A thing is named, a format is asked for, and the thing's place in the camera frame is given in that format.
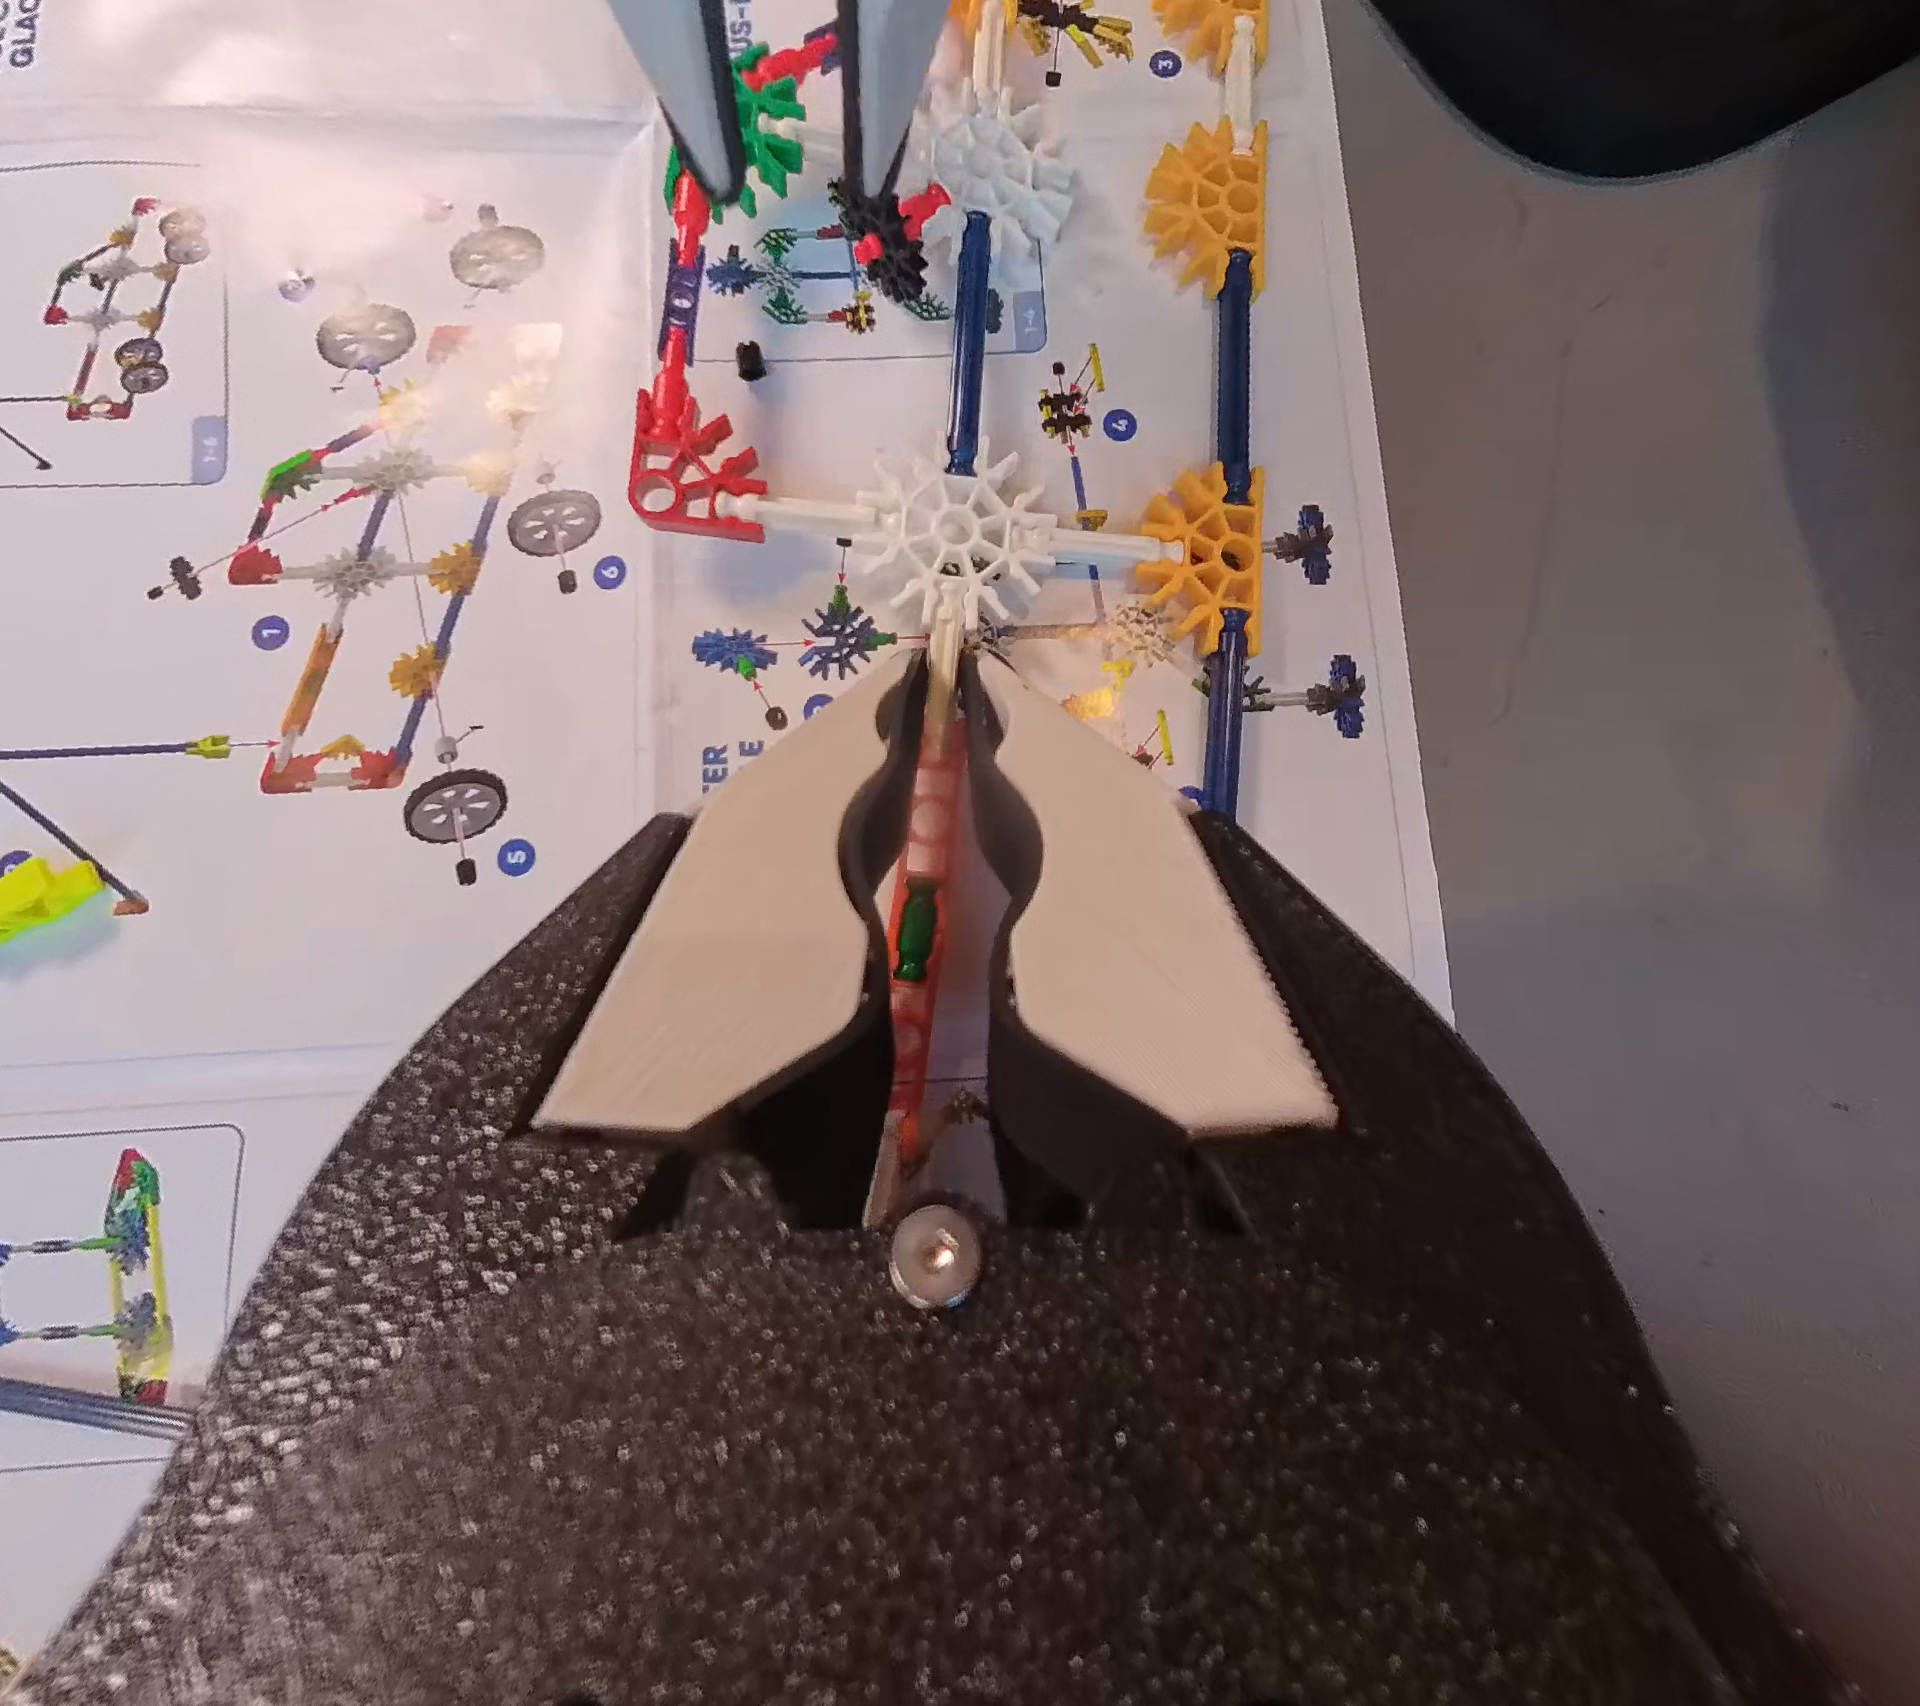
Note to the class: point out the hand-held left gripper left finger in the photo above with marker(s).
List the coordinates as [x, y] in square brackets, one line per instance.
[721, 986]

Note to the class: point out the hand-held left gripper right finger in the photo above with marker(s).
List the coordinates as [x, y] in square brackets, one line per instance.
[1156, 986]

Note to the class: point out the black snowflake connector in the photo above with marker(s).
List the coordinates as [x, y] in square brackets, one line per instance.
[887, 236]

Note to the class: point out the colourful rod connector frame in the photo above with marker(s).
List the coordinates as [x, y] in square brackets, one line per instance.
[954, 522]

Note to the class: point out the yellow-green clip connector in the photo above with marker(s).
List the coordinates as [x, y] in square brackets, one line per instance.
[46, 896]

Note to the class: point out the purple plastic rod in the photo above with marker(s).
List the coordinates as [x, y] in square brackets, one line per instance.
[25, 823]

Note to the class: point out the blue plastic rod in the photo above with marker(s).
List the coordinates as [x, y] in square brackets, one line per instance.
[90, 1406]

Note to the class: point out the white building instruction sheet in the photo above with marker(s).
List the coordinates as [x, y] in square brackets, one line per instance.
[361, 87]

